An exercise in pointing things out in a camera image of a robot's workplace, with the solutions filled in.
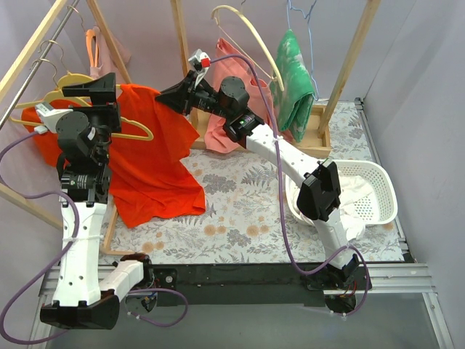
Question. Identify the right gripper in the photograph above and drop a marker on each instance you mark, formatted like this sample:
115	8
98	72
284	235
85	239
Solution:
187	94

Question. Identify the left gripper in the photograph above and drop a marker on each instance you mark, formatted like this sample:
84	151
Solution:
100	107

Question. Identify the yellow plastic hanger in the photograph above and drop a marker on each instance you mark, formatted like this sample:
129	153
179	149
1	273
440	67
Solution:
148	134

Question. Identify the orange t-shirt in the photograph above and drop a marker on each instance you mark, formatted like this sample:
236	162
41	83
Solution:
148	178

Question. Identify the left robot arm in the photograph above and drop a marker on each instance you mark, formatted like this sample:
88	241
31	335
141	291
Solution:
81	300

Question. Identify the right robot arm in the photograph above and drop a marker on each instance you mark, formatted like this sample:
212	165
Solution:
318	181

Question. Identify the yellow hanger under pink garment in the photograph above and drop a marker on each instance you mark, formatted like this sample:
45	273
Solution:
68	79

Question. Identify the cream wooden hanger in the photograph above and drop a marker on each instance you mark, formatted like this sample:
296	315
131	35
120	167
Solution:
249	42

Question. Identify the orange hanger in pink garment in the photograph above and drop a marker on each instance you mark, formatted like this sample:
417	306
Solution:
92	47

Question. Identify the salmon pink pleated garment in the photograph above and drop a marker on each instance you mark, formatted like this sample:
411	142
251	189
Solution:
253	131

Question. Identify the green white hanging cloth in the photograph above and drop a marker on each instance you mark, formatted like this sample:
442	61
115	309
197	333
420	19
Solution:
293	104

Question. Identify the dusty pink hanging garment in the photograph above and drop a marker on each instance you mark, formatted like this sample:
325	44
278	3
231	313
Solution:
104	63

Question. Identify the metal hanging rod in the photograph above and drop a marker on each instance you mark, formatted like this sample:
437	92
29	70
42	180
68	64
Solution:
27	51

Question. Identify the white cloth in basket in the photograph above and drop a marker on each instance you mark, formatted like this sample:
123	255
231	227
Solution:
353	190

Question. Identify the white plastic laundry basket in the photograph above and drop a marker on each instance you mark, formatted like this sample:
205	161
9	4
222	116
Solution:
381	207

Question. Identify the black base bar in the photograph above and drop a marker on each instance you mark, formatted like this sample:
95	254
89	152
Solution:
250	284

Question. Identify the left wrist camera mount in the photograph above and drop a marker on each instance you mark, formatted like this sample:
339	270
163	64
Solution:
49	116

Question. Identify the blue wire hanger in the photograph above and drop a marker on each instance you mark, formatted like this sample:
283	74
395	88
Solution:
307	16

